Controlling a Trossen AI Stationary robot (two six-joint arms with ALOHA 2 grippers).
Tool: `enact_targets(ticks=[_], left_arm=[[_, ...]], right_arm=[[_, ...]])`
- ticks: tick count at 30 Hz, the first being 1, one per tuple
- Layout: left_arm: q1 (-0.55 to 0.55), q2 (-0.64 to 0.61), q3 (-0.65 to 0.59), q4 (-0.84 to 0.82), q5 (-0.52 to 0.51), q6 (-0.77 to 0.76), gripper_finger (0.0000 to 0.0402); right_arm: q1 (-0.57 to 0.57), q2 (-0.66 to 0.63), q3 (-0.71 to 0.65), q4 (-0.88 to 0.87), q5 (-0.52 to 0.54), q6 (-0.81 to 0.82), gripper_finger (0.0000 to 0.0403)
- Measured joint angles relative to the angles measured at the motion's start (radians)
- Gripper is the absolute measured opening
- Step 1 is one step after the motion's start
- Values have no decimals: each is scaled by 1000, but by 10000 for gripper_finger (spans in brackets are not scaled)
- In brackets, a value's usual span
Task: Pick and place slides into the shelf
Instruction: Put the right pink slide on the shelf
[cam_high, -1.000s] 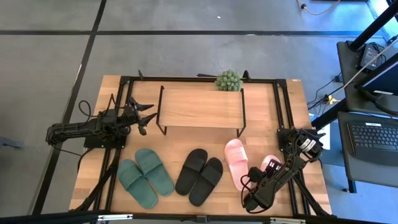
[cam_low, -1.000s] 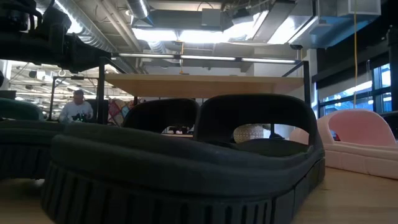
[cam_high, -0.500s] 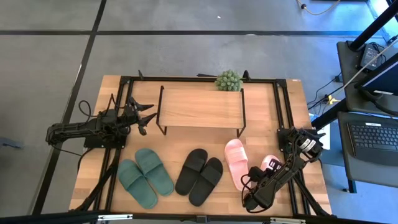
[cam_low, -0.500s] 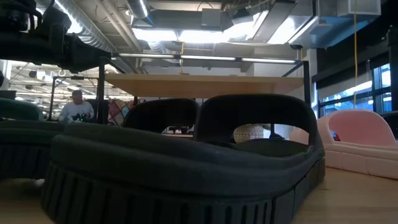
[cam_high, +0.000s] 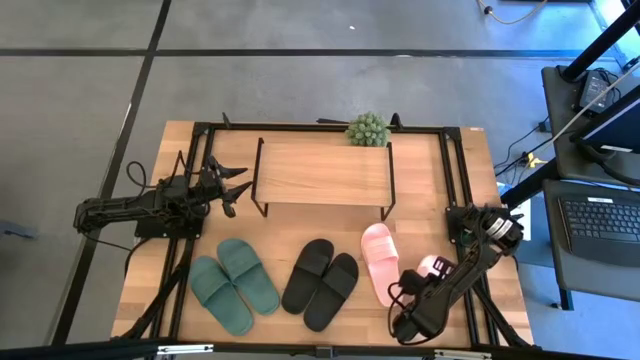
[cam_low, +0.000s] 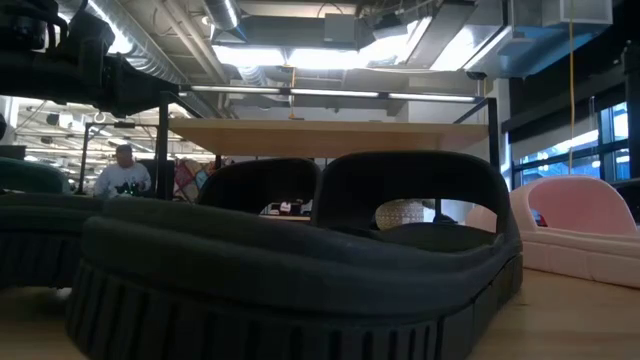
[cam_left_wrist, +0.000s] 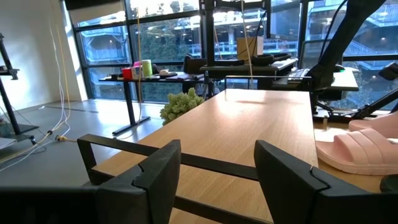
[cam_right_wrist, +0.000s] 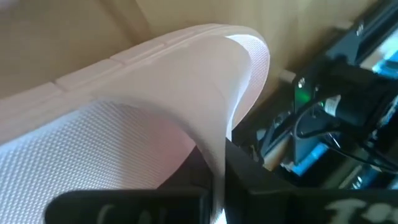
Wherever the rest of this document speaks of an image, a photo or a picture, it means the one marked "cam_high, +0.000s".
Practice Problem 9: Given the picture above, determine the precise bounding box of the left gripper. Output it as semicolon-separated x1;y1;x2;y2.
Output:
198;155;255;219

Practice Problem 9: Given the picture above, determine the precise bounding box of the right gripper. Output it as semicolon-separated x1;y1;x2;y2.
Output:
399;255;457;304

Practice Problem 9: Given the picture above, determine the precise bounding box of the pink slide sandal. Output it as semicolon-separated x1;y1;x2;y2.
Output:
416;253;442;281
360;222;404;308

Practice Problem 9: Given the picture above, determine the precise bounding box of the green slide sandal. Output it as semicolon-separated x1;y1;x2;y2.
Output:
216;238;281;317
188;255;255;337

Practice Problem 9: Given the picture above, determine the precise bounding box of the black slide sandal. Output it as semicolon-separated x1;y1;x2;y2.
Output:
281;238;335;316
302;252;360;333

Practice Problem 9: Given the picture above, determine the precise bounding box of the white box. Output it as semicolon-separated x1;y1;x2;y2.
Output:
510;198;533;242

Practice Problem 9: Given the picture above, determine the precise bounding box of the grey keyboard desk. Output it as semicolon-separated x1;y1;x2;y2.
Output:
542;178;640;311

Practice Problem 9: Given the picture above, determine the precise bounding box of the green artificial potted plant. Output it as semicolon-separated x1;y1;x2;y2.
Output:
344;111;392;148

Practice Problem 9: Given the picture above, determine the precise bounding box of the black keyboard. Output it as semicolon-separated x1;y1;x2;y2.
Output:
558;195;640;269

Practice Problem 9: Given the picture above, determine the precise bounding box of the grey side desk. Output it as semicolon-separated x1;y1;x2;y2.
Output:
541;64;640;187

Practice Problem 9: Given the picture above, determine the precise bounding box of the black monitor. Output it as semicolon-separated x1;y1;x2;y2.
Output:
569;83;640;157

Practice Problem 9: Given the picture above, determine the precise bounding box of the black overhead rig beam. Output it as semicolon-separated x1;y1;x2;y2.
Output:
0;337;640;360

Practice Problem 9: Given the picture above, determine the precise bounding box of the black power adapter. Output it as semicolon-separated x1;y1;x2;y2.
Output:
578;69;615;114

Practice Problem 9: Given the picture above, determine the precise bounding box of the thin white rod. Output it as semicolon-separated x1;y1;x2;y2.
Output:
549;58;640;147

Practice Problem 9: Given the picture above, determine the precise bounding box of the black metal table frame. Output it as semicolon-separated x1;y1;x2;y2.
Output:
112;112;536;351

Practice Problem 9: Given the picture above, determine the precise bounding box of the silver beam bracket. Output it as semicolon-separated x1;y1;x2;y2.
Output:
433;349;494;360
156;343;215;356

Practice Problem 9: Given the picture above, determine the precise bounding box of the wooden shelf with black frame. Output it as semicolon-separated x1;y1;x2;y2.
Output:
251;137;397;222

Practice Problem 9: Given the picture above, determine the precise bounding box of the black floor cable with plug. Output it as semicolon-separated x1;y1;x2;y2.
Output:
492;115;554;177

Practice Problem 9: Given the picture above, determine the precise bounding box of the beige floor cable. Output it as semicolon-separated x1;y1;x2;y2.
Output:
477;0;550;26

